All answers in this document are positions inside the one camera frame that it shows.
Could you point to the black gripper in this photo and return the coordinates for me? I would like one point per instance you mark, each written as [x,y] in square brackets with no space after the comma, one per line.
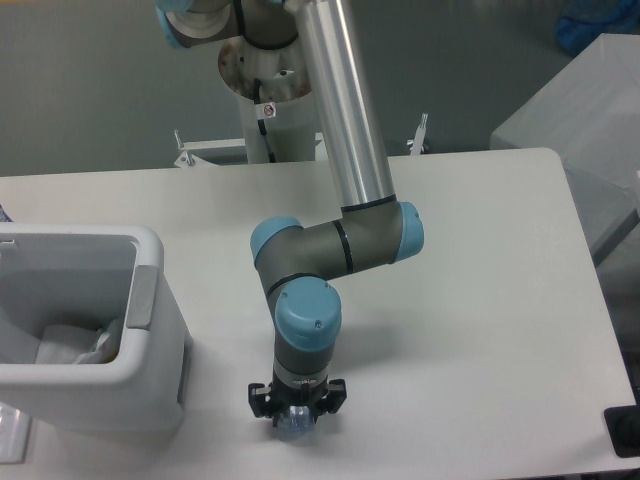
[270,401]

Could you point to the clear plastic water bottle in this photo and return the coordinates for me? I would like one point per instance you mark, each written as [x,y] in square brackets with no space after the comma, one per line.
[294,423]

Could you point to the clear plastic wrapper trash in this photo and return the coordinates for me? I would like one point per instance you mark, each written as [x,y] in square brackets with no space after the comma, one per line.
[73,345]

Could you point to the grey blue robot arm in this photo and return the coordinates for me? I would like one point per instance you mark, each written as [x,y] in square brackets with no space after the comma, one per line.
[297,264]

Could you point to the white plastic trash can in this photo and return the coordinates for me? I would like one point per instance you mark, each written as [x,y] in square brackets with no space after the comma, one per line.
[86,276]

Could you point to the silver right clamp bolt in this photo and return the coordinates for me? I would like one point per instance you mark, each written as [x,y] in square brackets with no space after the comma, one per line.
[419,144]

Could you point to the black device at table edge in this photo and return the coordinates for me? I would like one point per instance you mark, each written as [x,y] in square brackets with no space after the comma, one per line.
[623,426]

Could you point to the blue object at left edge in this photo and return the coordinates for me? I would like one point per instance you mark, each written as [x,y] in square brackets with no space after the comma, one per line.
[4,217]

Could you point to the grey covered side table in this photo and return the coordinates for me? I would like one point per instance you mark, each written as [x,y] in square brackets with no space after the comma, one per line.
[589,115]

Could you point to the blue plastic bag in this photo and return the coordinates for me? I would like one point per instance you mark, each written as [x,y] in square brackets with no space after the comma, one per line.
[581,22]

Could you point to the white left mounting bracket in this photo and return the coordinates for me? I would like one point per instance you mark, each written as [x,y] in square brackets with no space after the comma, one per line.
[225,152]

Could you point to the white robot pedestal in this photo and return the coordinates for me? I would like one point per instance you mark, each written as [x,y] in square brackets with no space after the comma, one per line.
[275,100]

